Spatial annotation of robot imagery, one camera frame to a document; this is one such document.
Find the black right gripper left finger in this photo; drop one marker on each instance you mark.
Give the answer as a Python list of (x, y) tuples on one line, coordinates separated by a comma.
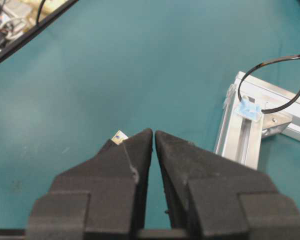
[(103, 198)]

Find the aluminium extrusion frame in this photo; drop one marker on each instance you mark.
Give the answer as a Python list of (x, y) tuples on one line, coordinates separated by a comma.
[(239, 139)]

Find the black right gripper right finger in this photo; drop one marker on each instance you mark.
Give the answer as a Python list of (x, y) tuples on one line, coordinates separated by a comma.
[(219, 199)]

